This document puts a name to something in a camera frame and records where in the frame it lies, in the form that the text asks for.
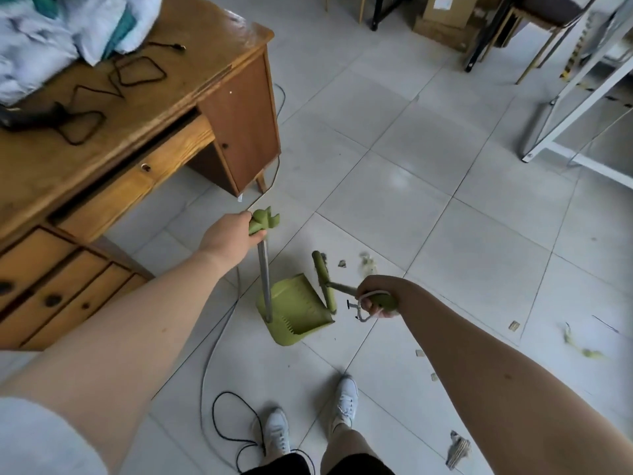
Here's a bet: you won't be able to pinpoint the green broom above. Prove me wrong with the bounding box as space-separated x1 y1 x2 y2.
311 250 400 324

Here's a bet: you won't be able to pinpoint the person's white shirt sleeve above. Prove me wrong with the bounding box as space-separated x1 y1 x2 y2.
0 396 109 475

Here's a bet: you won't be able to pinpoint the grey power cable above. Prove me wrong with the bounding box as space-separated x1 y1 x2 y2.
199 82 287 475

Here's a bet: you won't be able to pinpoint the person's right leg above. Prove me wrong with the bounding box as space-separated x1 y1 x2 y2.
321 424 378 463

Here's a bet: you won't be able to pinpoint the person's right hand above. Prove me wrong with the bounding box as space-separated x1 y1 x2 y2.
355 275 411 321

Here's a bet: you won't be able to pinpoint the person's left forearm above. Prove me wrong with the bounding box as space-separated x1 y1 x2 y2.
0 254 227 475

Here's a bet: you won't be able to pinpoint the flat cardboard box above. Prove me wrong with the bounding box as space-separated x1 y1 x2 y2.
413 16 485 53

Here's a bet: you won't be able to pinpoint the person's left leg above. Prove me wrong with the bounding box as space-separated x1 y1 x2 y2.
256 449 293 468

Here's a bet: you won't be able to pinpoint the person's left white shoe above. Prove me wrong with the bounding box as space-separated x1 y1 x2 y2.
262 408 291 460

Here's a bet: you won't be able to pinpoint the paper scraps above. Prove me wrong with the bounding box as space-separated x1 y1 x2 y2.
336 251 622 472

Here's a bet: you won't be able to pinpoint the green dustpan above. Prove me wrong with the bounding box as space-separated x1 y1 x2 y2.
247 206 339 348

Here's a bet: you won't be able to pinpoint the person's right white shoe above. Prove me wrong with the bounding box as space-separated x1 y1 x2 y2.
328 375 359 433

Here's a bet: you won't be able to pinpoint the light wooden chair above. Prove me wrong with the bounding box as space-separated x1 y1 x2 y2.
324 0 368 24

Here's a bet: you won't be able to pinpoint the person's black shorts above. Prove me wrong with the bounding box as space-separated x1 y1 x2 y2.
239 452 396 475

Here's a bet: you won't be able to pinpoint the brown cushioned chair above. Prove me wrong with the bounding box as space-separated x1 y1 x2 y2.
487 0 602 86

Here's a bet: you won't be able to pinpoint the dark table black legs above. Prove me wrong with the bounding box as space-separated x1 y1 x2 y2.
371 0 520 73

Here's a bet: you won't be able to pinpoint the pile of pale cloth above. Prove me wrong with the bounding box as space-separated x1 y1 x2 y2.
0 0 163 107

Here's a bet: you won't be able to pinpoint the person's leg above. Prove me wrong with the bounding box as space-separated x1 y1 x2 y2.
256 449 293 468
321 424 378 463

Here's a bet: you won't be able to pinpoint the person's right forearm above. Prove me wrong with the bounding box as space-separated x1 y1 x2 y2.
395 280 633 475

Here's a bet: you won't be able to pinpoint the white framed table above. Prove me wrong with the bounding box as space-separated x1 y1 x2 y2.
522 0 633 191

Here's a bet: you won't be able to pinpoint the person's left hand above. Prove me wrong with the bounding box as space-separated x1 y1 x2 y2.
196 210 268 280

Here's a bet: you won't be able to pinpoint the person's white shoe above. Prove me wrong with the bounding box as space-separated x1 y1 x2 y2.
262 408 291 460
328 375 359 433

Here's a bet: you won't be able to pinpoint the wooden desk with drawers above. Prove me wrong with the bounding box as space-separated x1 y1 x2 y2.
0 0 283 352

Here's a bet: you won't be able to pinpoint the black floor cable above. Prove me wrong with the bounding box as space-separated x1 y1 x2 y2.
211 391 317 475

